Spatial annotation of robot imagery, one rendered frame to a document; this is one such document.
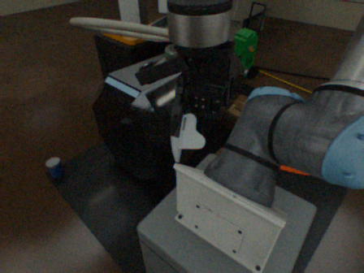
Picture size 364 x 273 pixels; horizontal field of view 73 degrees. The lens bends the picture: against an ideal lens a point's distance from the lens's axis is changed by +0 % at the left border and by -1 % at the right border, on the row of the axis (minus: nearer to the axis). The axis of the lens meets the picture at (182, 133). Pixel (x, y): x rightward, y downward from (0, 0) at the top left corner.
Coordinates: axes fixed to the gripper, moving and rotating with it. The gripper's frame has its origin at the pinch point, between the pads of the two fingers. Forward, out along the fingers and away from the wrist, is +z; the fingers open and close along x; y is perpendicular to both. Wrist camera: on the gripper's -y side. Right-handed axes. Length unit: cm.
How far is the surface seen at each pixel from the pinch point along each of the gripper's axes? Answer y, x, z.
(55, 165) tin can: -128, 40, 101
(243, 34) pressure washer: -43, 274, 72
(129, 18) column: -126, 162, 30
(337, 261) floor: 69, 55, 122
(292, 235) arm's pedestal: 27.4, 6.9, 33.4
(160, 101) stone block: -49, 71, 46
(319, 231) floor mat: 59, 71, 120
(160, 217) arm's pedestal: -8.8, -2.7, 32.0
